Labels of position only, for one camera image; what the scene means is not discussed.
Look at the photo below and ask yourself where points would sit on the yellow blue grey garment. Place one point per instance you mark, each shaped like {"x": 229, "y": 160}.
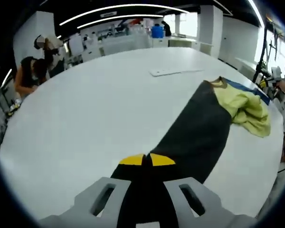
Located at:
{"x": 204, "y": 123}

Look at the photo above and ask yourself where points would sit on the long ceiling strip light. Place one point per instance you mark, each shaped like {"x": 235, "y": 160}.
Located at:
{"x": 61, "y": 23}
{"x": 104, "y": 20}
{"x": 257, "y": 12}

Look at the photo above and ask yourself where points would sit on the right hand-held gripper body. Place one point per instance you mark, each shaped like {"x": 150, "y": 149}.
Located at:
{"x": 278, "y": 74}

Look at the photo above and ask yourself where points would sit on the white square pillar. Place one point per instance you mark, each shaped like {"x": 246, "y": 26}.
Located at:
{"x": 28, "y": 31}
{"x": 210, "y": 28}

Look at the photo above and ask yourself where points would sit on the white flat strip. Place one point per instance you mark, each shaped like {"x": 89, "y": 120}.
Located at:
{"x": 175, "y": 72}

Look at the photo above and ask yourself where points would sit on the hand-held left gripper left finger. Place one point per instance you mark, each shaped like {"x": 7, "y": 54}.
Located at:
{"x": 80, "y": 206}

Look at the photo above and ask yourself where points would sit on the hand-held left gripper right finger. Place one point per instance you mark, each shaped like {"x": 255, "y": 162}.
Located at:
{"x": 211, "y": 213}

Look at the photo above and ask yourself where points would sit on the black tripod stand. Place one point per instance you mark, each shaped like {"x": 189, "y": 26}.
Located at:
{"x": 260, "y": 52}

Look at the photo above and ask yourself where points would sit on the white lab counter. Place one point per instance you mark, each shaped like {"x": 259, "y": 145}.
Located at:
{"x": 123, "y": 45}

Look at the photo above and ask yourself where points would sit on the blue water barrel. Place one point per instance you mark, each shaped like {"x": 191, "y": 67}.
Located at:
{"x": 157, "y": 31}

